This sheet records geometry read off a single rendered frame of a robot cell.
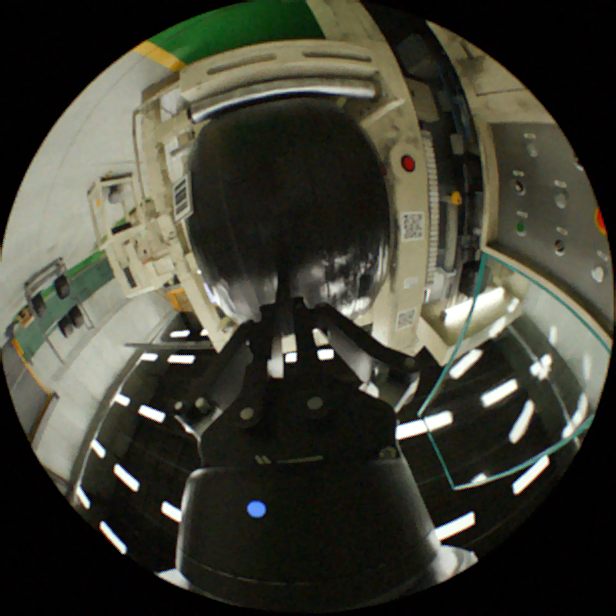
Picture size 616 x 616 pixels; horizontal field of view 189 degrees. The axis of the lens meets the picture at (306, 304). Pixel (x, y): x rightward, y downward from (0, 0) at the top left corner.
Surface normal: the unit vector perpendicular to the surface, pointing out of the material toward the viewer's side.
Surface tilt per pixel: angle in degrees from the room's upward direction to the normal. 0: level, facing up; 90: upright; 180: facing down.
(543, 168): 90
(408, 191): 90
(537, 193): 90
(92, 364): 90
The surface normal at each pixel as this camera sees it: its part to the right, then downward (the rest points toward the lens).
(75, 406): 0.98, -0.13
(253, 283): 0.16, 0.62
